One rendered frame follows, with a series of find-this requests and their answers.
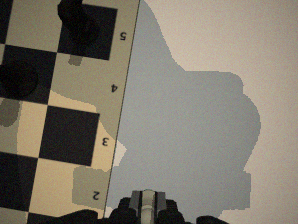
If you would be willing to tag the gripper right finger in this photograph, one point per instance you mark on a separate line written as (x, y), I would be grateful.
(166, 212)

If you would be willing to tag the chessboard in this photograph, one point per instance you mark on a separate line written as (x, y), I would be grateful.
(57, 145)

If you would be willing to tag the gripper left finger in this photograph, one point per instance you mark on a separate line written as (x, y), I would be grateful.
(129, 210)

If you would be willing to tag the beige chess pawn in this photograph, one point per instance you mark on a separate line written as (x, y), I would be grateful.
(147, 211)

